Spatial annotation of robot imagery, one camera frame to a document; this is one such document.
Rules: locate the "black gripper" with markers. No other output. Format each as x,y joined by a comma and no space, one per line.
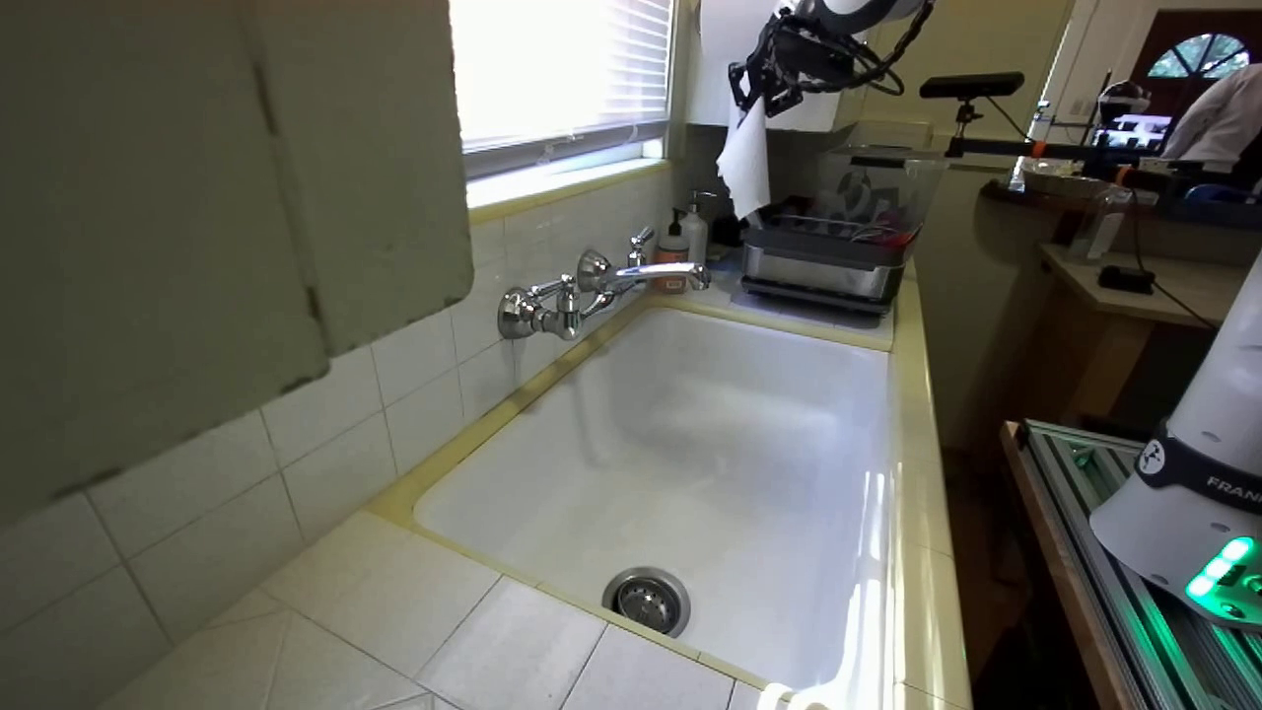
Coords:
798,51

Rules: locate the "white paper towel sheet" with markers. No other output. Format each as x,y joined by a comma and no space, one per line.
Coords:
742,163

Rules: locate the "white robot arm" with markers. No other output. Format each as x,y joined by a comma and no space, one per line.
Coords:
1188,514

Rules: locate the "grey dish drying rack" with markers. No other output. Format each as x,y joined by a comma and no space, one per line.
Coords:
837,244

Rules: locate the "soap dispenser bottle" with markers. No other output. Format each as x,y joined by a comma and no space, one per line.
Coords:
674,248

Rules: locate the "window with white blinds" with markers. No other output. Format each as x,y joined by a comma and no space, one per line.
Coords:
559,93

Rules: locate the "small lit monitor screen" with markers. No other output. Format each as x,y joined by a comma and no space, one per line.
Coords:
1138,133

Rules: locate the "white porcelain sink basin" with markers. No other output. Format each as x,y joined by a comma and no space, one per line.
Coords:
749,464

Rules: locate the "wooden side table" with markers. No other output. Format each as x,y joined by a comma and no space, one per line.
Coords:
1118,340

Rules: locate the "metal sink drain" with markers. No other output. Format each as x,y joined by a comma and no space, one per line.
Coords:
650,598

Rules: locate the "beige upper cabinet door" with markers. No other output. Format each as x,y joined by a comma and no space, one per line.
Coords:
204,202

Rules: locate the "black camera bar on stand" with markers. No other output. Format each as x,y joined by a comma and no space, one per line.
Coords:
973,87

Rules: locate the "chrome wall faucet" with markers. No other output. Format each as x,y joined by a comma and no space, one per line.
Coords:
583,294

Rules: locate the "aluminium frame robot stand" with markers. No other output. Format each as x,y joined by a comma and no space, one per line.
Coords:
1140,648

